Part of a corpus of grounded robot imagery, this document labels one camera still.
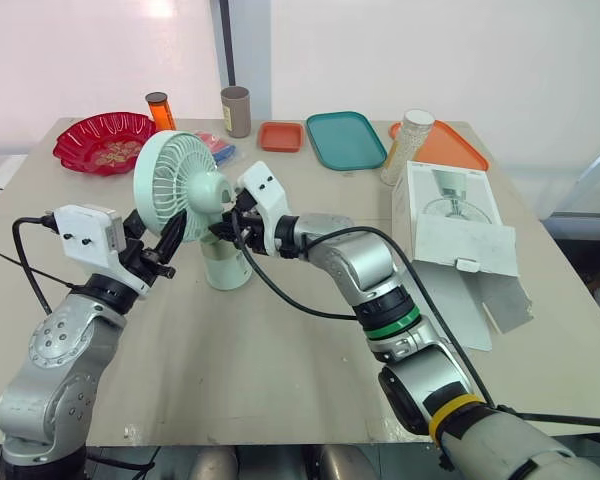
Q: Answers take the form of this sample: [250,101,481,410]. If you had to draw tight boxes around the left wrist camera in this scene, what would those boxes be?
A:
[58,203,155,297]

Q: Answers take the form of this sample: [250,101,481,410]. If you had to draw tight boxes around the teal tray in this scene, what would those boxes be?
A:
[305,110,388,173]

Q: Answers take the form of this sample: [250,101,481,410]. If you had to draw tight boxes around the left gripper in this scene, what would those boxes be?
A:
[115,208,189,287]

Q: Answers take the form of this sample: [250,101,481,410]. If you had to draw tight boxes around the black cable tie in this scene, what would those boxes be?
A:
[0,250,84,292]

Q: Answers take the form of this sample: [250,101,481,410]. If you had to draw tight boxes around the orange jar with dark lid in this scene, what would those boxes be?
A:
[145,91,178,133]

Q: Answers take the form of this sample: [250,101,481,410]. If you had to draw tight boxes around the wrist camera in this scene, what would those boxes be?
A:
[234,160,288,257]
[58,203,155,297]

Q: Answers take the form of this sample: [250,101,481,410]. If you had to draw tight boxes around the clear bottle of white beads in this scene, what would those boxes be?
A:
[380,109,436,188]

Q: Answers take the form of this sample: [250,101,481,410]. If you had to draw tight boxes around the red patterned plate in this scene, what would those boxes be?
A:
[52,111,159,175]

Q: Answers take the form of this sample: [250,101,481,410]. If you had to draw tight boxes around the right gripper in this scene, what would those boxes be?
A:
[208,189,270,254]

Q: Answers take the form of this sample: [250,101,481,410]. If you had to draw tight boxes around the grey-brown cup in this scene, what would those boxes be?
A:
[219,85,253,139]

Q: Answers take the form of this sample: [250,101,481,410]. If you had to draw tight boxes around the robot body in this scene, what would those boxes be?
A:
[187,443,384,480]

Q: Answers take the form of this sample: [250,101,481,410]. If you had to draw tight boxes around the large orange tray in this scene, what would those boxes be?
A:
[388,119,491,174]

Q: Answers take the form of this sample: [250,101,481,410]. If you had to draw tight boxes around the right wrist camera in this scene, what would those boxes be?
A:
[234,160,288,257]

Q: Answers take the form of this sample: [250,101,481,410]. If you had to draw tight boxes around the blue and red pack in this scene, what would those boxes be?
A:
[193,129,238,168]

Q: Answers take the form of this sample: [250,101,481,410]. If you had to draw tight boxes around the white fan box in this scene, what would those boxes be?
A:
[390,160,535,354]

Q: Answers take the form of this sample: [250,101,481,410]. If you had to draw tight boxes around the pale green desk fan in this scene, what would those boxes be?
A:
[131,130,254,292]

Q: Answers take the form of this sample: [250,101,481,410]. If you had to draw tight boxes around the black cable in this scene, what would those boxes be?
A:
[231,214,600,431]
[11,215,57,317]

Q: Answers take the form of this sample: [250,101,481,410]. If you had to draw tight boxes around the small orange tray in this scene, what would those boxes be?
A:
[257,120,307,154]

